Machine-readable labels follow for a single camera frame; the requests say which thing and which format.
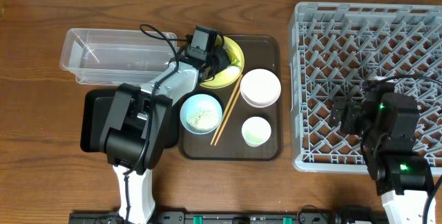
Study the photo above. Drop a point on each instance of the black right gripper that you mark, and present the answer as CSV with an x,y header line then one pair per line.
x,y
338,114

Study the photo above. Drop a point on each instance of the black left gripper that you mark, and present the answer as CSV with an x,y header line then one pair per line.
x,y
221,58

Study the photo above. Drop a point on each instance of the wooden chopstick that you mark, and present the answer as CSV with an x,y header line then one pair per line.
x,y
231,106
225,110

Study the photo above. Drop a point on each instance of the pink white bowl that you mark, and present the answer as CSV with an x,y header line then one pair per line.
x,y
260,88

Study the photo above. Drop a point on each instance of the light blue bowl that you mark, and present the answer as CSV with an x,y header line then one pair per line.
x,y
199,101

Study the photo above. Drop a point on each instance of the pile of rice leftovers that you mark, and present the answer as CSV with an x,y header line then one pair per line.
x,y
203,120

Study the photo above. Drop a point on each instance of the white green cup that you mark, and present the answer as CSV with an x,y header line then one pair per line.
x,y
256,131

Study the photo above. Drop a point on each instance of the green white food wrapper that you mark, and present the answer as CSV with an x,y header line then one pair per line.
x,y
232,52

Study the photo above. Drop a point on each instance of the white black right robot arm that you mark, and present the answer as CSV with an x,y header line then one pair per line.
x,y
386,121

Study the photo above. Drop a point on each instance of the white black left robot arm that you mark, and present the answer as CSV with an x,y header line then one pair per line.
x,y
137,124

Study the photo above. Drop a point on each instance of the grey plastic dishwasher rack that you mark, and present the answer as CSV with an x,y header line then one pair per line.
x,y
333,49

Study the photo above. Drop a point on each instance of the clear plastic waste bin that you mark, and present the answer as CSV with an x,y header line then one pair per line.
x,y
111,57

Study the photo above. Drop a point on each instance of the black waste tray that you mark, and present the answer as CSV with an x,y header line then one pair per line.
x,y
96,107

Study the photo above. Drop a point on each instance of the yellow plate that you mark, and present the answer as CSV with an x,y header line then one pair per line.
x,y
228,75

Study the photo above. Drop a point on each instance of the brown serving tray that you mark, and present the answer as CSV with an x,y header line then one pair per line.
x,y
260,51

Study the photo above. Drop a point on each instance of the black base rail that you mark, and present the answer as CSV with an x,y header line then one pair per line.
x,y
307,214

